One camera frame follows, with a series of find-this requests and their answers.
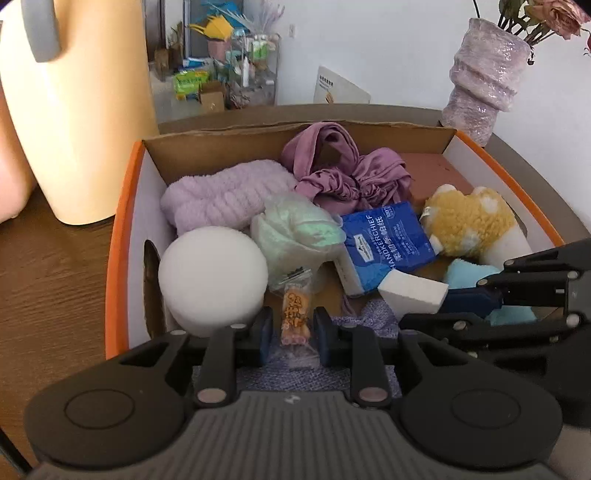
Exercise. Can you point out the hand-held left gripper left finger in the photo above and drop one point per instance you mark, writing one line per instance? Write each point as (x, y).
(267, 334)

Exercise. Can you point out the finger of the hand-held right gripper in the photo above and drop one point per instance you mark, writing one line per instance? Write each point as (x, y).
(438, 323)
(471, 302)

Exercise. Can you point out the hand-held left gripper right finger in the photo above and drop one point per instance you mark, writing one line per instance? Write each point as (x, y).
(322, 339)

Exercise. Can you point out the light blue plush toy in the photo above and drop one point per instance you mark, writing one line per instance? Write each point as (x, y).
(464, 274)

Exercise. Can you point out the clear snack packet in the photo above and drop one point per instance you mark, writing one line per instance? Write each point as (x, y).
(293, 318)

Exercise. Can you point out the white wedge sponge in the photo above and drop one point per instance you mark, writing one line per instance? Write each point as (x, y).
(411, 290)

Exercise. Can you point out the white round sponge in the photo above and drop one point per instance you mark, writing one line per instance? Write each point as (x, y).
(212, 277)

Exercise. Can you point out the white yellow alpaca plush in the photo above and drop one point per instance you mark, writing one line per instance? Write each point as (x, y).
(466, 221)

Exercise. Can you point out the blue tissue pack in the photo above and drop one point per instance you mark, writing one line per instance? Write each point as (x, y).
(388, 244)

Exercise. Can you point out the pale green mesh bath puff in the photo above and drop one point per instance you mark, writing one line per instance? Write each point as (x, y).
(295, 226)

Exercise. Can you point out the pink rectangular sponge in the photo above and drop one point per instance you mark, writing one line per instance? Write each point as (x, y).
(434, 177)

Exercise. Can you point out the lavender fluffy towel headband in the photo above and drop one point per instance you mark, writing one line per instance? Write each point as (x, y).
(221, 198)

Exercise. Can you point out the purple satin cloth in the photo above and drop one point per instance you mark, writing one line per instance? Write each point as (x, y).
(341, 175)

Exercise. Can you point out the red printed cardboard box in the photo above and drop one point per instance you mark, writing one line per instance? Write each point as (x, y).
(134, 230)

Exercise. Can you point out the purple textured vase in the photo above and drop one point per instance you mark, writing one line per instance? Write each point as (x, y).
(480, 87)

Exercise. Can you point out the small cardboard box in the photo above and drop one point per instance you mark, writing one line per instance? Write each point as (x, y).
(212, 99)

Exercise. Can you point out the white printed board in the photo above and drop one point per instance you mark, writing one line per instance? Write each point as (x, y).
(341, 87)

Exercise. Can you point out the green packet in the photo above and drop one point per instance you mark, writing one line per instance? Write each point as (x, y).
(191, 83)

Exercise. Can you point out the white bottle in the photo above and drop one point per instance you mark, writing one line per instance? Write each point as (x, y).
(245, 71)

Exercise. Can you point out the yellow thermos jug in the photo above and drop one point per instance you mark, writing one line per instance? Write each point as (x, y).
(83, 129)

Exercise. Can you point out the pink pot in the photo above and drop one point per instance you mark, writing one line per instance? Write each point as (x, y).
(218, 48)

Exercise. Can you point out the pink hard-shell suitcase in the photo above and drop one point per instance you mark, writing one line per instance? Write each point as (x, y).
(11, 184)

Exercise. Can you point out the yellow blue bag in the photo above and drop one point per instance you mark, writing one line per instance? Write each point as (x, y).
(217, 27)

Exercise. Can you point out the dried lavender sprigs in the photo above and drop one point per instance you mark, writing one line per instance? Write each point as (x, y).
(270, 16)

